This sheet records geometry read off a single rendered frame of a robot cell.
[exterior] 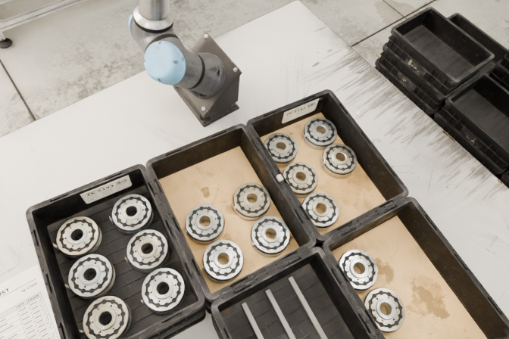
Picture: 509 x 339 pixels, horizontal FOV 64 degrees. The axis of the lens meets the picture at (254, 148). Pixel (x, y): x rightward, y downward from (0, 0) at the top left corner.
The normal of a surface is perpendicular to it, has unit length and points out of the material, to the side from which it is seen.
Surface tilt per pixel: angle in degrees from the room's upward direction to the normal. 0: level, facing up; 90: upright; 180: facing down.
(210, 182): 0
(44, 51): 0
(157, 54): 45
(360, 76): 0
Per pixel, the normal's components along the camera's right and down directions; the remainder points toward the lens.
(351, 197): 0.08, -0.51
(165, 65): -0.43, 0.07
